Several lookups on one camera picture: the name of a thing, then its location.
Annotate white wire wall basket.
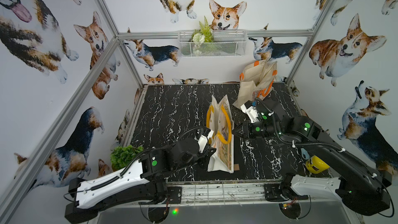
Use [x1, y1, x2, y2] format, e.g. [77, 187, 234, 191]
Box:
[178, 30, 248, 58]

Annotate green leafy plant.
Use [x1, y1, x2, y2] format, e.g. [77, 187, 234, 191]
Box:
[110, 145, 144, 172]

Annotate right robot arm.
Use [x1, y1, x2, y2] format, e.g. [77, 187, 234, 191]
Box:
[232, 97, 394, 216]

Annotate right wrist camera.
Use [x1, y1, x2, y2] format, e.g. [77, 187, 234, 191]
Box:
[240, 101, 260, 123]

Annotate light blue dustpan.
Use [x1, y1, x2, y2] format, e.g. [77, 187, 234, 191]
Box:
[301, 148, 311, 160]

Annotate cream bag yellow handles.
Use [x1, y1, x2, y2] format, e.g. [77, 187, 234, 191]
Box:
[206, 95, 234, 174]

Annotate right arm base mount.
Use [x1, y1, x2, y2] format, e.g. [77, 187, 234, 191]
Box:
[264, 183, 309, 202]

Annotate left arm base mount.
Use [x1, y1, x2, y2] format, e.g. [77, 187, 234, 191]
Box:
[138, 186, 182, 205]

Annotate cream bag orange handles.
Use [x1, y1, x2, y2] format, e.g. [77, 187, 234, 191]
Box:
[233, 60, 278, 108]

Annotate green fern with white flower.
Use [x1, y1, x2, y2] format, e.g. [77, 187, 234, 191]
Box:
[190, 17, 215, 56]

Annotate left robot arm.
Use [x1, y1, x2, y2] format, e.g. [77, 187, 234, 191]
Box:
[65, 126, 216, 224]

